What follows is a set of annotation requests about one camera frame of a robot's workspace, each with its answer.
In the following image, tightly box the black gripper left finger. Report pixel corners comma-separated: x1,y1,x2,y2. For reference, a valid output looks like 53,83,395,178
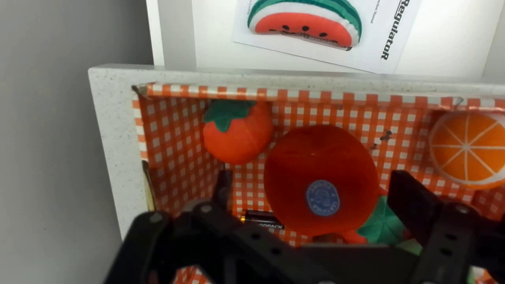
104,168,337,284

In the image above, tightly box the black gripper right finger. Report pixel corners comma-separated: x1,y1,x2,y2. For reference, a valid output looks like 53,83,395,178
386,168,505,284

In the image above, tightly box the big round orange plush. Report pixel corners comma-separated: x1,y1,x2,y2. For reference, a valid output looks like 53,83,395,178
263,122,381,245

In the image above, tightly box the watermelon slice plush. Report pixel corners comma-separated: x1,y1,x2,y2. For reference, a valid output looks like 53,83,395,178
246,0,364,51

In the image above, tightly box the orange slice plush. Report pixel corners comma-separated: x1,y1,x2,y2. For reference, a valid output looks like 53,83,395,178
427,108,505,192

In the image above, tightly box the small orange plush green leaf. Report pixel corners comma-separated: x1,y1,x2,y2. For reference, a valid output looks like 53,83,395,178
200,99,274,165

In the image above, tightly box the white drawer with wooden front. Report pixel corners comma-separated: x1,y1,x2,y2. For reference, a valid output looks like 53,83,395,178
143,0,505,80

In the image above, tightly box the orange checkered box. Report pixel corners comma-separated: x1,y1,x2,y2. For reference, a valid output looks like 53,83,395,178
130,80,505,284

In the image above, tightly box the white tall cabinet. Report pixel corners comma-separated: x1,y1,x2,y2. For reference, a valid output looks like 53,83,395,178
0,0,154,284

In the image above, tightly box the white paper leaflet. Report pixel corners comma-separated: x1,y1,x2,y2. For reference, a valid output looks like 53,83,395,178
230,0,422,75

